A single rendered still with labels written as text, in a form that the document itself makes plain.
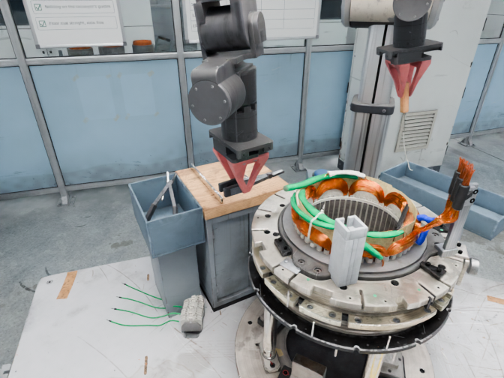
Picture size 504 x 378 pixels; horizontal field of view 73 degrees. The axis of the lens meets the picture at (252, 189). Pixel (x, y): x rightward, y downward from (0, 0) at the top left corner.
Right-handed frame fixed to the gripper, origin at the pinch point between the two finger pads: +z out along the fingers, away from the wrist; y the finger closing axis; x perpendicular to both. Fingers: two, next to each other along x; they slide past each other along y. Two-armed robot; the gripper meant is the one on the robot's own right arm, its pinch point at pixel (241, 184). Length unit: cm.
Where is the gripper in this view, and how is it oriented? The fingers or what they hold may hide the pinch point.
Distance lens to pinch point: 59.0
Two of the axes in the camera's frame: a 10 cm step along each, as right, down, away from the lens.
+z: 0.3, 8.5, 5.2
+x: 8.5, -2.9, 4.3
